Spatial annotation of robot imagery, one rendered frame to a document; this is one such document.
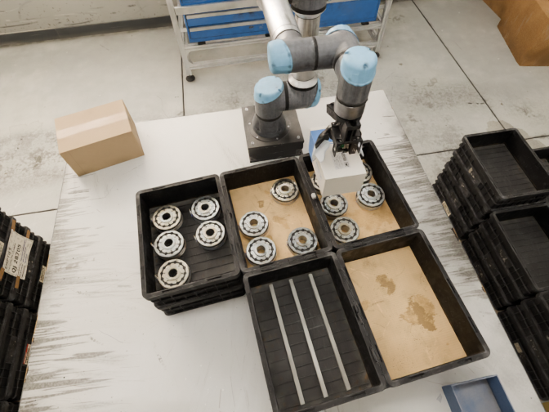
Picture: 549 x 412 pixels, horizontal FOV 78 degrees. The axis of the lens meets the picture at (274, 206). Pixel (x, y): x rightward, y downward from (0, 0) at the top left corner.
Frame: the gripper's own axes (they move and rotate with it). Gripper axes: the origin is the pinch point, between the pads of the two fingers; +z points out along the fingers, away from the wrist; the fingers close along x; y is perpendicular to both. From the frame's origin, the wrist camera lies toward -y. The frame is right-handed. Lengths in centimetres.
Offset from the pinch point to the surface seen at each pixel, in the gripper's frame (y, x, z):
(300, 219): 4.9, -10.5, 28.4
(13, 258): -20, -144, 70
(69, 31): -277, -172, 108
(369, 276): 30.2, 7.6, 28.2
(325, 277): 27.9, -6.8, 28.4
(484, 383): 66, 36, 40
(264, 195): -7.7, -21.9, 28.6
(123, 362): 41, -77, 41
